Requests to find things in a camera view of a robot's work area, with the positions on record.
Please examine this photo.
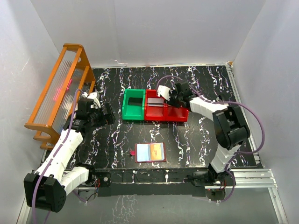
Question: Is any red bin right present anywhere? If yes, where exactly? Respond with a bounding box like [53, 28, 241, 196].
[164, 90, 189, 122]

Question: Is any grey striped card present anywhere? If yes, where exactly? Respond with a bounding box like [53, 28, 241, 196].
[147, 98, 164, 107]

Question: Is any green plastic bin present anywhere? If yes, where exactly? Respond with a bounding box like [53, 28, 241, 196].
[122, 89, 145, 120]

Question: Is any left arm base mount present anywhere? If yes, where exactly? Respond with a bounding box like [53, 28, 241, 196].
[72, 173, 110, 205]

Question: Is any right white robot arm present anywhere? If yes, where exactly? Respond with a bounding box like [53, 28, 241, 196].
[157, 82, 250, 182]

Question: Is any orange patterned credit card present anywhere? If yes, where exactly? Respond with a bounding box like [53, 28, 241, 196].
[150, 143, 164, 161]

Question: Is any red bin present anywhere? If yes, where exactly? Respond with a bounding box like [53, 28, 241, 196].
[144, 89, 166, 122]
[164, 90, 189, 122]

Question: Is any red bin left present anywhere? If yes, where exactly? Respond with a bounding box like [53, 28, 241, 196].
[144, 89, 166, 122]

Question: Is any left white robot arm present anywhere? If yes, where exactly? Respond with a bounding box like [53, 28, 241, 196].
[23, 91, 115, 212]

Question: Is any orange wooden rack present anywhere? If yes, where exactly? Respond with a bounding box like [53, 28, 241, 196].
[24, 43, 96, 150]

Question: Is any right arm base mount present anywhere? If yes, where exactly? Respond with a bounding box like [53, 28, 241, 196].
[186, 170, 236, 203]

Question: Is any red leather card holder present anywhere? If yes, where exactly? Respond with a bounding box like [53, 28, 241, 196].
[130, 142, 167, 163]

